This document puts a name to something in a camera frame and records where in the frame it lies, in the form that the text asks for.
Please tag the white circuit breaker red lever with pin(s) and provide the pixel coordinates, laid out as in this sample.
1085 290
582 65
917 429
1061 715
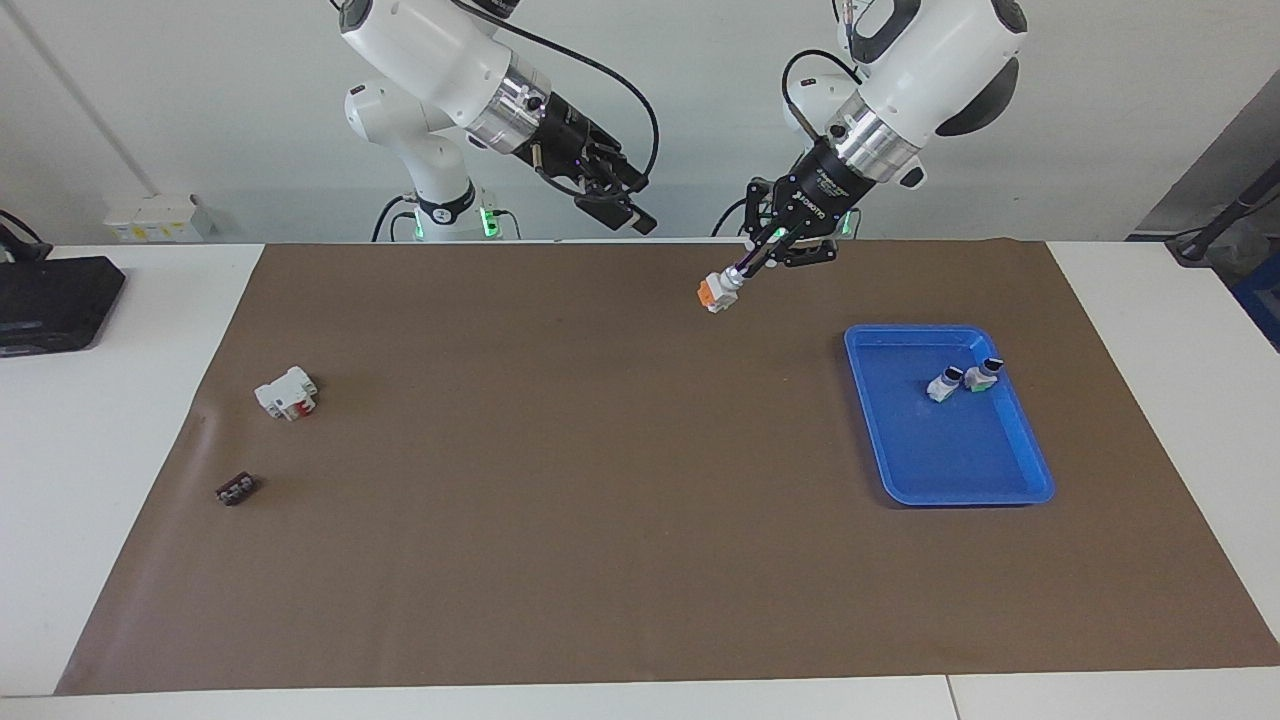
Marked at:
285 393

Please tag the blue crate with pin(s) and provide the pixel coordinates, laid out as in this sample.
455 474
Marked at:
1262 305

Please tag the brown table mat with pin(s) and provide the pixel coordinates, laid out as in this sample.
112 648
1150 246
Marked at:
640 550

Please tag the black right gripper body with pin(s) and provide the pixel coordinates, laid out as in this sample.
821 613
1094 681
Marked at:
570 140

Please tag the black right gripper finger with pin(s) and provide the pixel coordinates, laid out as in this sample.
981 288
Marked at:
615 213
625 170

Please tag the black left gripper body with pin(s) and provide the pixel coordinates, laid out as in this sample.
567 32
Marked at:
820 190

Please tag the blue plastic tray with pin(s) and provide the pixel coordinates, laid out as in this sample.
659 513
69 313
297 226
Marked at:
950 450

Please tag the switch with silver collar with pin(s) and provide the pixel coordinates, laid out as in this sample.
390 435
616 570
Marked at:
718 292

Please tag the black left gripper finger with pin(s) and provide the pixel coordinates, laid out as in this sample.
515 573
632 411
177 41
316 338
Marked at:
762 215
810 250

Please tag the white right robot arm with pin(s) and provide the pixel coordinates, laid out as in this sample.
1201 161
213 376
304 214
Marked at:
420 50

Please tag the selector switch with black knob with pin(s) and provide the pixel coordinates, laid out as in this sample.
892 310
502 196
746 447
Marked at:
983 376
944 386

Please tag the black flat device box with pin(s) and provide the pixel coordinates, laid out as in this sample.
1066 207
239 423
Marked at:
55 305

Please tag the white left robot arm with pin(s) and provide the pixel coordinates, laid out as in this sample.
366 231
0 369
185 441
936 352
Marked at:
950 60

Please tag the small black terminal block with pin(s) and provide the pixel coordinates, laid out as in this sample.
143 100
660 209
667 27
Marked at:
236 489

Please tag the black stand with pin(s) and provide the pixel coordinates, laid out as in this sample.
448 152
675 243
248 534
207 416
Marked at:
1225 215

